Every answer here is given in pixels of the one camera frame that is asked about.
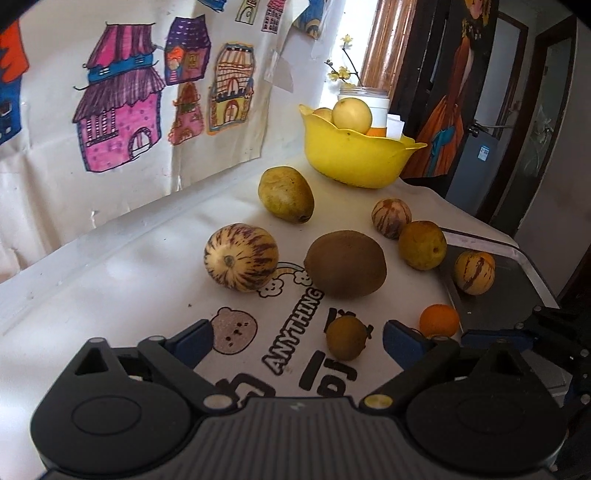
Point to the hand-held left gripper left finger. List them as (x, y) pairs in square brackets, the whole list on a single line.
[(196, 341)]

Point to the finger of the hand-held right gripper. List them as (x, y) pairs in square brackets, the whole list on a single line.
[(496, 340)]

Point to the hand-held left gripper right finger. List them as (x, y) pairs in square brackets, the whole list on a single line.
[(404, 341)]

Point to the metal tray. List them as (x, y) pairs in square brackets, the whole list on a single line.
[(512, 295)]

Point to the small yellow striped pepino melon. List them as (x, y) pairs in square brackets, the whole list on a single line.
[(474, 272)]

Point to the yellow-green mango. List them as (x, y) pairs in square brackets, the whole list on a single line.
[(286, 194)]

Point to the small orange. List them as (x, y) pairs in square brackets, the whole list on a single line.
[(439, 319)]

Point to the small brown kiwi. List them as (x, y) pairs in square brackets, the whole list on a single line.
[(346, 338)]

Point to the white printed tablecloth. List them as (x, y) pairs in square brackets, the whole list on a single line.
[(138, 286)]

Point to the large striped pepino melon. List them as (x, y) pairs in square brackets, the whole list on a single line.
[(241, 257)]

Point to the large brown kiwi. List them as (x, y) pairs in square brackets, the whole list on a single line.
[(345, 264)]

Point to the round yellow-green fruit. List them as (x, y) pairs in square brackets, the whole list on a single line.
[(422, 245)]

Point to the brown striped pepino melon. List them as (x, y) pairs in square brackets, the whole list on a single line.
[(390, 218)]

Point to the yellow plastic bowl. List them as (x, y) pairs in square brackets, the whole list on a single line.
[(355, 159)]

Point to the blue door sticker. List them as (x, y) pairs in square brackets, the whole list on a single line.
[(485, 152)]

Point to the small white box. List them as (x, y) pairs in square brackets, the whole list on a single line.
[(396, 127)]

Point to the pale yellow apple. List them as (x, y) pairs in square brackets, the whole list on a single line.
[(352, 115)]

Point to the white jar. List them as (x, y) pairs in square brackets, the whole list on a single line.
[(379, 104)]

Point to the red-yellow apple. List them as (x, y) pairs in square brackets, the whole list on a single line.
[(323, 115)]

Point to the orange robed figure painting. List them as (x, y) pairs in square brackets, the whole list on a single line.
[(455, 92)]

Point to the grey door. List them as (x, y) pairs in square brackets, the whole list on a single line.
[(503, 83)]

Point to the yellow flower twig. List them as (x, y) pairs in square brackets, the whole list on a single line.
[(344, 71)]

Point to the clear tape strip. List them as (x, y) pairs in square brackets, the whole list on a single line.
[(281, 71)]

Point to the house drawings wall poster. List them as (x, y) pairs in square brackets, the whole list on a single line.
[(120, 92)]

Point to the blue-edged wall drawing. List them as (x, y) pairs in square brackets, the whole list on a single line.
[(314, 18)]

